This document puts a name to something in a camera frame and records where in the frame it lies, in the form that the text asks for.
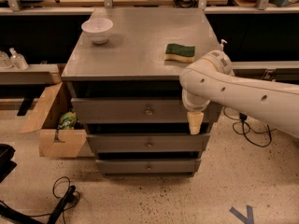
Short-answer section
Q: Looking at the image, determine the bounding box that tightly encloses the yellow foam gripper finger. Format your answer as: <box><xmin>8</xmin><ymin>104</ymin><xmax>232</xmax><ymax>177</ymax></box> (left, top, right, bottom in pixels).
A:
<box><xmin>187</xmin><ymin>112</ymin><xmax>204</xmax><ymax>135</ymax></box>

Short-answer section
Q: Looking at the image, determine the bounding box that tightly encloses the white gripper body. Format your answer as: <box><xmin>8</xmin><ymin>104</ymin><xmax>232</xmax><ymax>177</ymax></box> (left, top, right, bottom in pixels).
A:
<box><xmin>182</xmin><ymin>90</ymin><xmax>210</xmax><ymax>112</ymax></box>

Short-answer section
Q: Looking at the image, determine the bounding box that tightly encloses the grey top drawer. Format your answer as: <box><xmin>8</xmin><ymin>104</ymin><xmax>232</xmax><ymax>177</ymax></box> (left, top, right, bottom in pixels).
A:
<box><xmin>71</xmin><ymin>96</ymin><xmax>226</xmax><ymax>124</ymax></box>

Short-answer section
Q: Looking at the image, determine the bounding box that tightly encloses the grey drawer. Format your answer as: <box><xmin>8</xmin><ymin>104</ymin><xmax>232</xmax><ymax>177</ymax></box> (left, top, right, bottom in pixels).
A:
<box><xmin>95</xmin><ymin>159</ymin><xmax>201</xmax><ymax>175</ymax></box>
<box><xmin>87</xmin><ymin>133</ymin><xmax>209</xmax><ymax>153</ymax></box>
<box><xmin>71</xmin><ymin>96</ymin><xmax>226</xmax><ymax>124</ymax></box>

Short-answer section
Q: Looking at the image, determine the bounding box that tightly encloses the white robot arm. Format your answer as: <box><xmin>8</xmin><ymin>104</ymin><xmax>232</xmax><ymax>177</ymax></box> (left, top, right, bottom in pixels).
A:
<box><xmin>179</xmin><ymin>50</ymin><xmax>299</xmax><ymax>138</ymax></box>

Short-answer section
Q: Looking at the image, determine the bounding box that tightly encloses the grey middle drawer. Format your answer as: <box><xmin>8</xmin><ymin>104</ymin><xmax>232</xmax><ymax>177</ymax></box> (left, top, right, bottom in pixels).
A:
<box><xmin>87</xmin><ymin>133</ymin><xmax>209</xmax><ymax>153</ymax></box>

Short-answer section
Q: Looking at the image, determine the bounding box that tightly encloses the grey bottom drawer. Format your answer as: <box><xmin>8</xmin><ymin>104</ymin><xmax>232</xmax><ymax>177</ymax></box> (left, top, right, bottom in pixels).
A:
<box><xmin>95</xmin><ymin>159</ymin><xmax>201</xmax><ymax>175</ymax></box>

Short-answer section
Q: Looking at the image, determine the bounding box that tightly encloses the grey drawer cabinet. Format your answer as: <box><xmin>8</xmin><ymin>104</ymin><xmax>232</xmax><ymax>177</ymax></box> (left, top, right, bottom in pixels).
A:
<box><xmin>63</xmin><ymin>7</ymin><xmax>221</xmax><ymax>161</ymax></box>

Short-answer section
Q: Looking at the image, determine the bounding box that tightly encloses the green yellow sponge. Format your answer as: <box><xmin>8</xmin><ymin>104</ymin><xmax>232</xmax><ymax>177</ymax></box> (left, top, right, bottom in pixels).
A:
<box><xmin>164</xmin><ymin>43</ymin><xmax>195</xmax><ymax>63</ymax></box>

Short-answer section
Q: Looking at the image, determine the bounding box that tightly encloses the white pump bottle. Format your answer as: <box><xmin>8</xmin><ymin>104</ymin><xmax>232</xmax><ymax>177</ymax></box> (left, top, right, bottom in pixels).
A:
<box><xmin>220</xmin><ymin>39</ymin><xmax>227</xmax><ymax>51</ymax></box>

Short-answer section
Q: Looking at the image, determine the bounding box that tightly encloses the blue tape floor marker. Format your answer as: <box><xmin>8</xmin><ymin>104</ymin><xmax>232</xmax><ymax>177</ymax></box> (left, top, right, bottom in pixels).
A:
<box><xmin>230</xmin><ymin>205</ymin><xmax>254</xmax><ymax>224</ymax></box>

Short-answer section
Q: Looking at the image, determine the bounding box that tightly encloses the white bowl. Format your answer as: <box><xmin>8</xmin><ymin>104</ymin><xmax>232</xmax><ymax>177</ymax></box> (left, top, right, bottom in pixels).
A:
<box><xmin>81</xmin><ymin>18</ymin><xmax>113</xmax><ymax>44</ymax></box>

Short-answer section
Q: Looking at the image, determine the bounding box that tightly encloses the green snack bag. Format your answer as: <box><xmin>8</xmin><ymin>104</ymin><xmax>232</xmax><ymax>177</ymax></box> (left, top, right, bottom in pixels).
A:
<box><xmin>57</xmin><ymin>109</ymin><xmax>77</xmax><ymax>130</ymax></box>

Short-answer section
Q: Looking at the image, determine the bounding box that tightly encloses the cardboard box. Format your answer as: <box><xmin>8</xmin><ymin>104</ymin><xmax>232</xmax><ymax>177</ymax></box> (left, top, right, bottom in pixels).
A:
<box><xmin>20</xmin><ymin>82</ymin><xmax>93</xmax><ymax>158</ymax></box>

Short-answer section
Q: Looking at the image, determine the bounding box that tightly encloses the clear sanitizer bottle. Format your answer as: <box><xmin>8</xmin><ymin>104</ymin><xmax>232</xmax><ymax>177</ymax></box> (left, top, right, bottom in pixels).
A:
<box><xmin>9</xmin><ymin>48</ymin><xmax>29</xmax><ymax>70</ymax></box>

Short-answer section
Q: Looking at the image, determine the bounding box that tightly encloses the clear bottle at edge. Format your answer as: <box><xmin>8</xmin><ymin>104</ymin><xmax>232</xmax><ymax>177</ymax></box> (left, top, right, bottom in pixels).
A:
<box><xmin>0</xmin><ymin>50</ymin><xmax>13</xmax><ymax>69</ymax></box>

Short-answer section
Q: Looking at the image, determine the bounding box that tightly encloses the black floor cable left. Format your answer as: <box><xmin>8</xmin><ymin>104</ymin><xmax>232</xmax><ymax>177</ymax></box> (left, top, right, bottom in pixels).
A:
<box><xmin>0</xmin><ymin>175</ymin><xmax>81</xmax><ymax>224</ymax></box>

